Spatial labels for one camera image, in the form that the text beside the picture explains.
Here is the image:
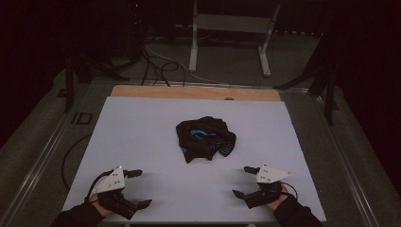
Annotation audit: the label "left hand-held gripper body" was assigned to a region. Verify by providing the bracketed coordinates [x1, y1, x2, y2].
[89, 166, 140, 220]

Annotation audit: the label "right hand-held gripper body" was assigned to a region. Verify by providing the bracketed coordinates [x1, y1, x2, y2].
[242, 164, 293, 210]

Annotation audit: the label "black shorts with blue stripes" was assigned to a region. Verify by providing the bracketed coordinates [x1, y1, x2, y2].
[175, 115, 237, 164]

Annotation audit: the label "person's right hand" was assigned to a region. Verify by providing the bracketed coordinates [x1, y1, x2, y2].
[266, 183, 290, 212]

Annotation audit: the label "person's left hand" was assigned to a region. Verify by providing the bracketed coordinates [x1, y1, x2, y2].
[89, 193, 113, 218]

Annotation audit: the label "white table mat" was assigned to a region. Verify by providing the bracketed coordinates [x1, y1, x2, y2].
[61, 96, 327, 223]

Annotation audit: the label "wooden table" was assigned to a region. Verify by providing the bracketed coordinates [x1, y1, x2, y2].
[110, 84, 282, 102]

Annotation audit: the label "black tripod stand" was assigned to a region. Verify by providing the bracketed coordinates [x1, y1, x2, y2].
[273, 61, 340, 127]
[61, 51, 131, 114]

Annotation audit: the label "dark equipment rack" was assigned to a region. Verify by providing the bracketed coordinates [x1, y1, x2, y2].
[94, 0, 149, 64]

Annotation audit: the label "white metal stand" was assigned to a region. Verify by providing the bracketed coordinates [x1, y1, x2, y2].
[188, 0, 282, 79]

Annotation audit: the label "left hand-held gripper cable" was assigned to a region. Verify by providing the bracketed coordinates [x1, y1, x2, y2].
[84, 169, 114, 202]

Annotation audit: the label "hand-held gripper cable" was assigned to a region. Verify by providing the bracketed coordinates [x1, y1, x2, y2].
[84, 169, 114, 202]
[279, 181, 299, 201]

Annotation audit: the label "right hand-held gripper cable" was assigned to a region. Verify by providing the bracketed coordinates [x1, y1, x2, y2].
[279, 181, 299, 201]

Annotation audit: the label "black curved floor cable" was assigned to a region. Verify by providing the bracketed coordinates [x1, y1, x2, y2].
[61, 133, 93, 192]

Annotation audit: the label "metal floor rail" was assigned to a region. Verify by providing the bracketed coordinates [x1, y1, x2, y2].
[0, 103, 96, 227]
[310, 93, 381, 227]

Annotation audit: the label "black looped floor cable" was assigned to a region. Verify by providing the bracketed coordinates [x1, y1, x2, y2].
[140, 46, 187, 88]

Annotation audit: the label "white floor cable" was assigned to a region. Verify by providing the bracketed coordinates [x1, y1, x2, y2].
[144, 43, 230, 86]

